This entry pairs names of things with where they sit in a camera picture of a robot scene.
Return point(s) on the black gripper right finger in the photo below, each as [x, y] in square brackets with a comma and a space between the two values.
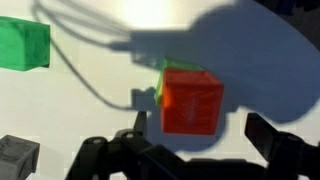
[288, 155]

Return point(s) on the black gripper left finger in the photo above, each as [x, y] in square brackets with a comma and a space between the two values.
[129, 153]

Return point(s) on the orange toy block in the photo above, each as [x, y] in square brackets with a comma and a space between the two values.
[191, 102]

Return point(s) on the grey toy block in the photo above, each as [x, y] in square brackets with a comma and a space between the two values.
[18, 158]

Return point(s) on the dark green toy block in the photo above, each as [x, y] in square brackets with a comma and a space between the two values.
[24, 44]

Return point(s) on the round white table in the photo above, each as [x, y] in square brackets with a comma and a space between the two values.
[105, 61]

